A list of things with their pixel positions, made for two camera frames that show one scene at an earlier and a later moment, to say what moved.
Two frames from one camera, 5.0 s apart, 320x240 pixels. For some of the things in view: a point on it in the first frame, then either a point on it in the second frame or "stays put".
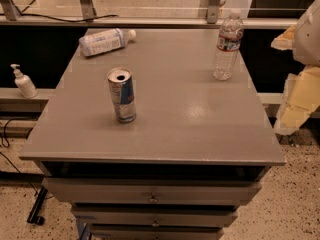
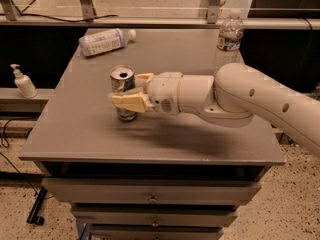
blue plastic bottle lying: [105, 41] stays put
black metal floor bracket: [33, 217] stays put
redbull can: [122, 89] stays put
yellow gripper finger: [285, 41] → [163, 91]
